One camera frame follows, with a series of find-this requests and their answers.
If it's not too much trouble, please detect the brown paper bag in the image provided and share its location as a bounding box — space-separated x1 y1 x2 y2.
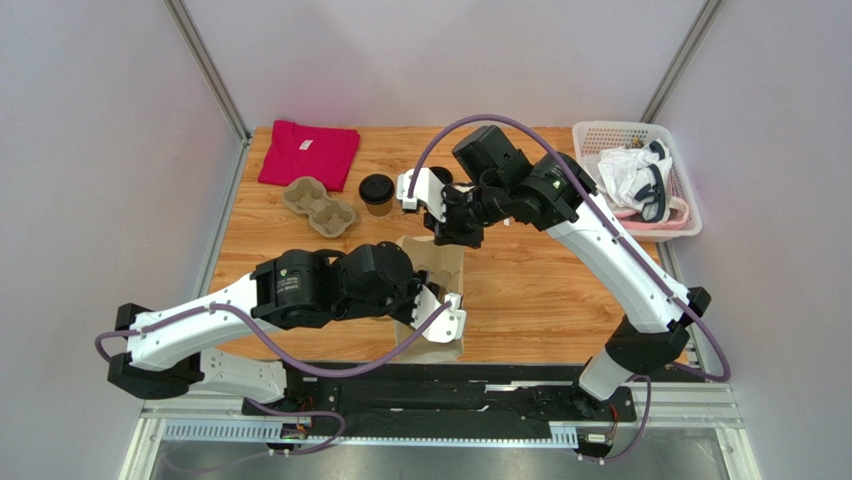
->
397 237 465 364

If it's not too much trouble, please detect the brown paper cup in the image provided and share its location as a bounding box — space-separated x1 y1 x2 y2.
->
365 199 394 218

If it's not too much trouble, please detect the black cup lid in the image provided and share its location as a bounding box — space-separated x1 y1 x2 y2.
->
358 174 396 205
429 166 453 185

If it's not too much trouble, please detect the pulp cup carrier tray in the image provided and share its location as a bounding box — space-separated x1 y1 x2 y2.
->
281 176 357 238
416 265 462 299

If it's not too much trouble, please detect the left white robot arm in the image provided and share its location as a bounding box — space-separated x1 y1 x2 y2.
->
95 242 465 403

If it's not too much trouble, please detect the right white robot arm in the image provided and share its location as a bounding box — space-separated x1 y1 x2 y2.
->
397 125 711 403

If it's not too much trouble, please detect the white plastic basket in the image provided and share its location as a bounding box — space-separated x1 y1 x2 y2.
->
572 121 702 243

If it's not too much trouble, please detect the white crumpled garment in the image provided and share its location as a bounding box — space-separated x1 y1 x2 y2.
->
590 139 673 222

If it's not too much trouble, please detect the folded red cloth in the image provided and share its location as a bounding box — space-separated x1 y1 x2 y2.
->
258 120 361 192

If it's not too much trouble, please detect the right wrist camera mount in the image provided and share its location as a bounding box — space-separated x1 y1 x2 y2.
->
395 168 447 223

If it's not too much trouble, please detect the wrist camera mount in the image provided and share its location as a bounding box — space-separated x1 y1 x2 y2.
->
411 288 467 343
395 168 447 223

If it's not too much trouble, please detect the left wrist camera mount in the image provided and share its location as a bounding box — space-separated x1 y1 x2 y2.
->
411 288 467 343

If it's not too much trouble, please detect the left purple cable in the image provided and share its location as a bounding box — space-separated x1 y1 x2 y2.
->
93 302 457 461

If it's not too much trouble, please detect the purple cable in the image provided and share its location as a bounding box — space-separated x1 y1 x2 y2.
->
405 113 732 464
93 302 457 461

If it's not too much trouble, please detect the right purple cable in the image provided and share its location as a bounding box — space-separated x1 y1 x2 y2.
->
405 113 732 464

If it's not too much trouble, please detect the pink strap item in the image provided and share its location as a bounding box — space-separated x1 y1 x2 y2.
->
615 197 691 231

